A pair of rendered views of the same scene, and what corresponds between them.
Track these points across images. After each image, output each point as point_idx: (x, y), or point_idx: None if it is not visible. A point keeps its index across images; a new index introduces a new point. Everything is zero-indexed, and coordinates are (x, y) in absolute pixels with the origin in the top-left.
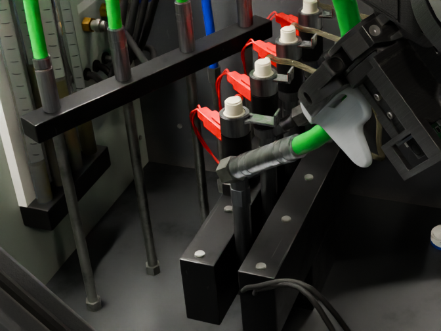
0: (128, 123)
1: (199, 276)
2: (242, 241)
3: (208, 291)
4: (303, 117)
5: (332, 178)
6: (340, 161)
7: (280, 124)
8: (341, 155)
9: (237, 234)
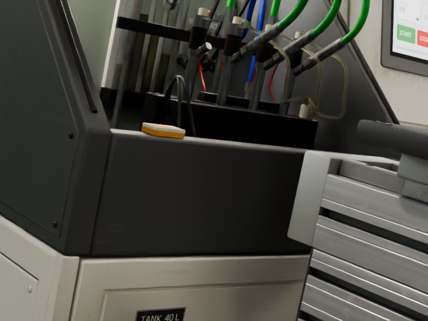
0: (172, 55)
1: (151, 104)
2: (183, 98)
3: (151, 114)
4: (244, 48)
5: (265, 124)
6: (279, 125)
7: (235, 54)
8: (282, 123)
9: (182, 93)
